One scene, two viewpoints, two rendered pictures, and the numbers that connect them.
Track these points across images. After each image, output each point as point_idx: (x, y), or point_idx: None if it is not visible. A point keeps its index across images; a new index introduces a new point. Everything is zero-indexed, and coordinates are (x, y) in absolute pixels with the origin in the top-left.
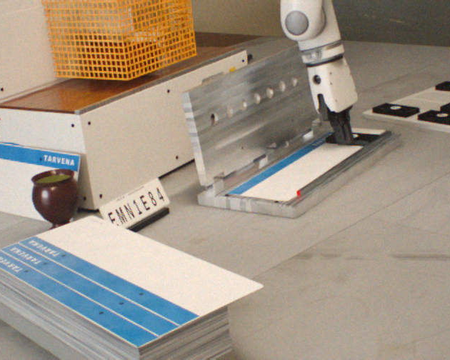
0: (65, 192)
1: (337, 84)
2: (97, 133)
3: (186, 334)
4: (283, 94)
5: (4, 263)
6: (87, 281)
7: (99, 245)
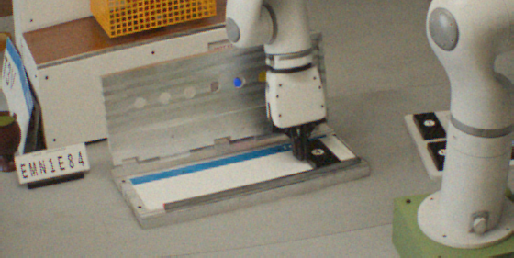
0: (0, 136)
1: (288, 98)
2: (55, 86)
3: None
4: (264, 85)
5: None
6: None
7: None
